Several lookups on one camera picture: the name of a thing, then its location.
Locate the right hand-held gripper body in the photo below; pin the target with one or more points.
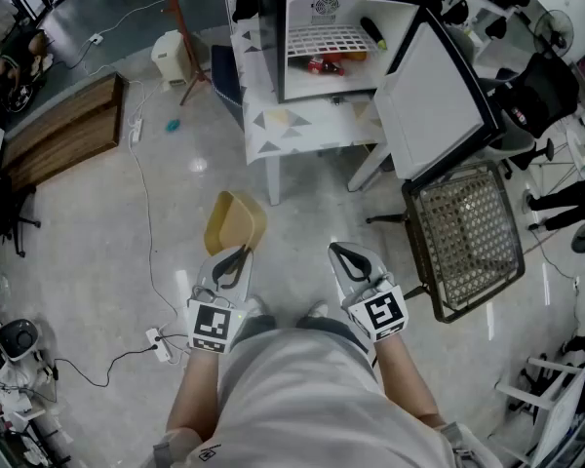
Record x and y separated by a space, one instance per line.
380 312

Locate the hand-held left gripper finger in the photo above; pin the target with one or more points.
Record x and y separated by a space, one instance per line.
246 281
207 273

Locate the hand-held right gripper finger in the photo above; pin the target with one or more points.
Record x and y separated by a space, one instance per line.
342 281
375 266

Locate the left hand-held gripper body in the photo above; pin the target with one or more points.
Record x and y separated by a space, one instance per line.
214 324

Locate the brown cardboard box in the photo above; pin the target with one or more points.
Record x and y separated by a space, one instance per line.
234 222

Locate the black mini fridge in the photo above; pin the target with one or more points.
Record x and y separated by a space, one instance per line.
439 105

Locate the person's right forearm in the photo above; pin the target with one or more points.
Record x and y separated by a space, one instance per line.
404 378

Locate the person's left forearm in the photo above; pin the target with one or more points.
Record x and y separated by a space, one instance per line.
197 388

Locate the person's left white shoe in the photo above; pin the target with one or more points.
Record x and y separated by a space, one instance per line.
257 306

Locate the person's white shoe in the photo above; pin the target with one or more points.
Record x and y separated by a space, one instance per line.
318 309
257 306

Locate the person's right white shoe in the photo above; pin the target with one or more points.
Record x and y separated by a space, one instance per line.
318 309

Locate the person's dark trousers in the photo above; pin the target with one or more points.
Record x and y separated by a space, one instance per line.
331 324

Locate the white power strip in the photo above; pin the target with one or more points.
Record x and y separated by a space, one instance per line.
137 130
159 345

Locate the black mesh basket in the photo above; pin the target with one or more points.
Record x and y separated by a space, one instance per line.
463 242

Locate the person's white shirt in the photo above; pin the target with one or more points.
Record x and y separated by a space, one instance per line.
312 407

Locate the small teal object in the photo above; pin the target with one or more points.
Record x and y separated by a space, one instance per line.
172 125

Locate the table with triangle-patterned cloth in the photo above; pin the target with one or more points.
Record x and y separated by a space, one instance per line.
302 129

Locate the white stool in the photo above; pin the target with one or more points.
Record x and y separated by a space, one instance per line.
551 388

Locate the grey armchair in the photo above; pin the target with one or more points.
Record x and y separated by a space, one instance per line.
517 139

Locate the white and black device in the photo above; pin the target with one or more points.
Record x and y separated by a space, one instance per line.
17 341

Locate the brown wooden platform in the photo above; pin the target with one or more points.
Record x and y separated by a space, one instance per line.
63 129

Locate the orange bell pepper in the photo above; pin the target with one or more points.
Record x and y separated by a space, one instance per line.
356 56

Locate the white trash bin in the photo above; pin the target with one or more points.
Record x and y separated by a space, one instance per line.
170 56

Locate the red coat stand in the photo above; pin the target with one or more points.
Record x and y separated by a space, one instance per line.
185 37

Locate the black mesh office chair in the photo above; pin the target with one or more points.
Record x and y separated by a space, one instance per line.
541 90

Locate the black standing fan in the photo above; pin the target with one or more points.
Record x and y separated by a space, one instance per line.
553 29

